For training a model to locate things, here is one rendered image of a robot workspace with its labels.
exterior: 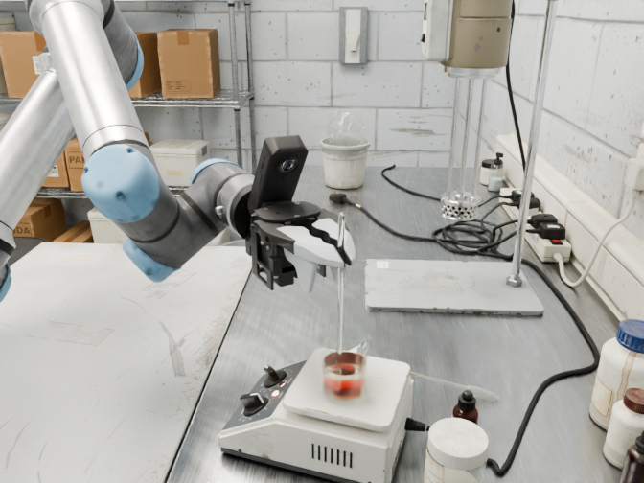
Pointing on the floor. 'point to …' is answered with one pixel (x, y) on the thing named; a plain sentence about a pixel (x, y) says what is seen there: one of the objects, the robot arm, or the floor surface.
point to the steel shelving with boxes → (21, 82)
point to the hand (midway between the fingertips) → (340, 252)
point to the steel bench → (422, 342)
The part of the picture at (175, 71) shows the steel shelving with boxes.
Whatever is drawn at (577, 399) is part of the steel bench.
